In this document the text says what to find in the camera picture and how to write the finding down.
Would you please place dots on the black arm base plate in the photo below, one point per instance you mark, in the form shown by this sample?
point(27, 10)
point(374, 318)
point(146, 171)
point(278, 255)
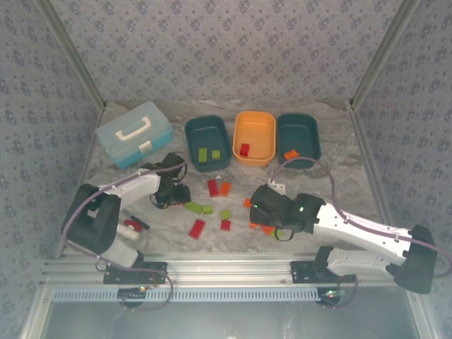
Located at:
point(141, 275)
point(303, 273)

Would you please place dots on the small controller board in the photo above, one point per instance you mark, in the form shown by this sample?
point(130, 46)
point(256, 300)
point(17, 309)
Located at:
point(132, 295)
point(330, 295)

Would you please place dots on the orange plastic bin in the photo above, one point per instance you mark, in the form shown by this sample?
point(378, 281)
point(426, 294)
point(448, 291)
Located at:
point(256, 130)

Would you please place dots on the dark teal plastic bin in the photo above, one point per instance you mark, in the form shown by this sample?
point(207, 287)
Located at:
point(298, 134)
point(208, 132)

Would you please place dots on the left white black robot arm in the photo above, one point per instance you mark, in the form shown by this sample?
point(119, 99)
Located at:
point(92, 219)

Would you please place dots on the green lego brick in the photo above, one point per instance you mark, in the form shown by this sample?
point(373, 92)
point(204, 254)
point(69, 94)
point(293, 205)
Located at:
point(225, 214)
point(277, 234)
point(215, 154)
point(194, 207)
point(202, 154)
point(207, 209)

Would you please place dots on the orange lego brick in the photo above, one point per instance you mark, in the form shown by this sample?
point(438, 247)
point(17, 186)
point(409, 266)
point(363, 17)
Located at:
point(225, 189)
point(291, 154)
point(267, 230)
point(246, 203)
point(253, 225)

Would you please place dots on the wide aluminium frame rail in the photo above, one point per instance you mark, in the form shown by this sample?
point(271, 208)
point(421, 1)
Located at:
point(226, 268)

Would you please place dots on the light blue plastic case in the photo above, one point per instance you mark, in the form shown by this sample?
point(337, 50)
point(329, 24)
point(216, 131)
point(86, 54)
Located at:
point(116, 141)

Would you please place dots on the aluminium frame strut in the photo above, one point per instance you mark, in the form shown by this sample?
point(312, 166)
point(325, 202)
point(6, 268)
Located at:
point(418, 314)
point(35, 314)

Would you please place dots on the aluminium table side rail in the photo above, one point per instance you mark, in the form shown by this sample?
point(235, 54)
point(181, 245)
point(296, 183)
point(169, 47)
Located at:
point(84, 166)
point(356, 123)

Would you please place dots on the slanted aluminium frame post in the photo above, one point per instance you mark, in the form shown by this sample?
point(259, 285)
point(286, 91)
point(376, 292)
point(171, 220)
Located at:
point(75, 53)
point(379, 53)

